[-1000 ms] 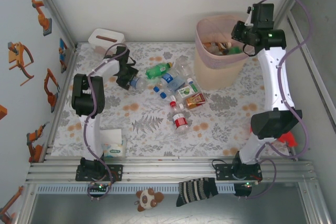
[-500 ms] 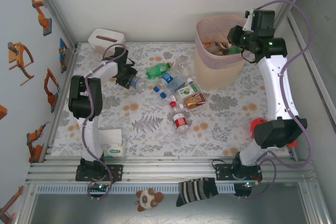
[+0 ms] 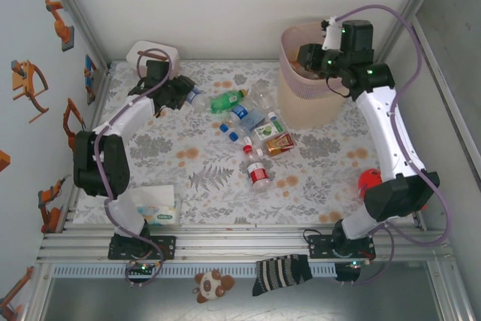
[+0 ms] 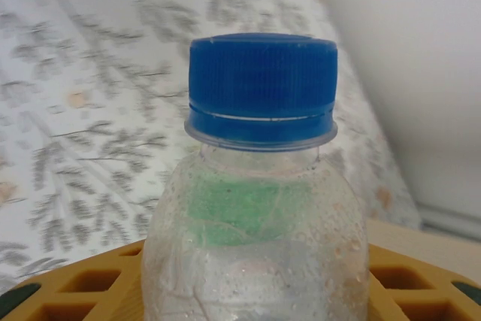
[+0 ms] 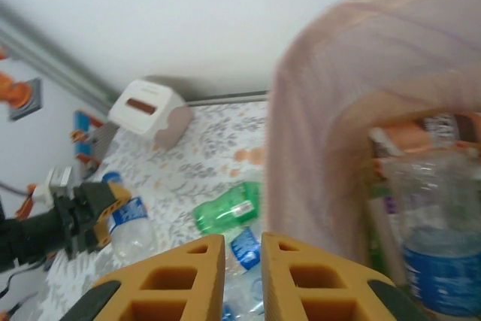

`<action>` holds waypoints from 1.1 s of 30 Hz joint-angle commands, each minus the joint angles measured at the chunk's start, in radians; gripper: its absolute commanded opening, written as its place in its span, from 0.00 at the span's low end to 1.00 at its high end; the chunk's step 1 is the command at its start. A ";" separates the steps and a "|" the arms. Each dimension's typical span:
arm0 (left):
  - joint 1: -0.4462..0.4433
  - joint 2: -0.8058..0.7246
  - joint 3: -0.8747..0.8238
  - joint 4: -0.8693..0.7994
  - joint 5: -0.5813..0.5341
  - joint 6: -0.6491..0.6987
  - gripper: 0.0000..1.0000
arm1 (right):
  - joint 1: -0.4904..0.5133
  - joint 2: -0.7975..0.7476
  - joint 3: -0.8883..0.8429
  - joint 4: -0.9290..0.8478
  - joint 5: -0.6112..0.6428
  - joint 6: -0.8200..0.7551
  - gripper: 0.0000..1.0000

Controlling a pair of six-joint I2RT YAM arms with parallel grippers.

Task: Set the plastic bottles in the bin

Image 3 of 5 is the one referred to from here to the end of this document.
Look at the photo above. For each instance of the blue label water bottle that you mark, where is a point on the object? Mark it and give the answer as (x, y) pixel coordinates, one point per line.
(197, 98)
(239, 112)

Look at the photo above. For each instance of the green soda bottle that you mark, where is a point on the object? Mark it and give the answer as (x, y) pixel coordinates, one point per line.
(223, 101)

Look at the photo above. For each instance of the pink beige plastic bin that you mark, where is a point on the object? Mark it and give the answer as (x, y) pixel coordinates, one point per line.
(308, 110)

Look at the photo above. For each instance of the clear crushed plastic bottle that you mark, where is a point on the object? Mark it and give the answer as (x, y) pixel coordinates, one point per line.
(263, 97)

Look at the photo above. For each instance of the clear bottle blue cap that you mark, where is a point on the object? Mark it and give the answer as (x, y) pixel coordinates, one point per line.
(233, 136)

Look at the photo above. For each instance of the lime label plastic bottle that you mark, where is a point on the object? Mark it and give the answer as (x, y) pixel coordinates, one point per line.
(267, 129)

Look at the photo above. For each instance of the red cap small bottle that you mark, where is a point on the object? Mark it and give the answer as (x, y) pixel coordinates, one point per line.
(247, 149)

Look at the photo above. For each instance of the amber tea bottle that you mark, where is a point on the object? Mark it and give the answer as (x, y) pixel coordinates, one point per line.
(279, 143)

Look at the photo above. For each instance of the red label clear bottle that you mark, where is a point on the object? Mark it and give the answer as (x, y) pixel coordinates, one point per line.
(258, 174)

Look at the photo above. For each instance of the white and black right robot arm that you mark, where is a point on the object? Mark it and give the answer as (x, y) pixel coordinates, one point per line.
(387, 129)

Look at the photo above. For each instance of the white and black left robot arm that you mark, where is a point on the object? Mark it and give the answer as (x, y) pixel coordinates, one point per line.
(127, 118)

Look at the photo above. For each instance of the white tissue box brown slot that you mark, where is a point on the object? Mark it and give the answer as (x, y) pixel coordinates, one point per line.
(154, 55)

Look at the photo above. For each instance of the soft tissue pack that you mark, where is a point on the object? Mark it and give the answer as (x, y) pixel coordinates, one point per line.
(163, 204)

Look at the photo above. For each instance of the grey floral table cloth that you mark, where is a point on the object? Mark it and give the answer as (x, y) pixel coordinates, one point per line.
(319, 185)

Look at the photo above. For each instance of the red toy ball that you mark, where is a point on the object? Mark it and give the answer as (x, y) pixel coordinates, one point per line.
(368, 180)

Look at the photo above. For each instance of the left base circuit board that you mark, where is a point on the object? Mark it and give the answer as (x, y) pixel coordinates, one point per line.
(141, 267)

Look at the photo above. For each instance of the base circuit board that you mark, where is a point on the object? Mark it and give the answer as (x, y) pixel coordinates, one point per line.
(141, 267)
(347, 272)

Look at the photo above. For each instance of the brown white plush toy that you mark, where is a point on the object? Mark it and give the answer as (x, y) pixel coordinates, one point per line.
(214, 285)

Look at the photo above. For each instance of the black striped sock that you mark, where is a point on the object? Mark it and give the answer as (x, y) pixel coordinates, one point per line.
(282, 274)

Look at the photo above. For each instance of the right base circuit board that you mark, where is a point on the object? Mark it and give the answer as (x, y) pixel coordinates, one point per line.
(347, 272)

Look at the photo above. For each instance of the blue orange wall sticker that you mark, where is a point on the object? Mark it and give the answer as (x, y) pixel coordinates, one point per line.
(89, 69)

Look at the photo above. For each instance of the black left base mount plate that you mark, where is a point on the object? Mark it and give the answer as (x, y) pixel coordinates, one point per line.
(167, 247)

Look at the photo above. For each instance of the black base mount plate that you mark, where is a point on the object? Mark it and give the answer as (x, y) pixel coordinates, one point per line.
(317, 246)
(167, 247)

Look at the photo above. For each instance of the aluminium frame rail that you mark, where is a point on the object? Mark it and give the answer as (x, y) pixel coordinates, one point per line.
(244, 246)

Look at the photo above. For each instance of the small orange wall sticker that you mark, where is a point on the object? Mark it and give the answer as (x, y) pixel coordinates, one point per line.
(3, 161)

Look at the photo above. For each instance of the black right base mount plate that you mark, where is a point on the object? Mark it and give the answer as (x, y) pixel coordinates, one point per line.
(317, 246)

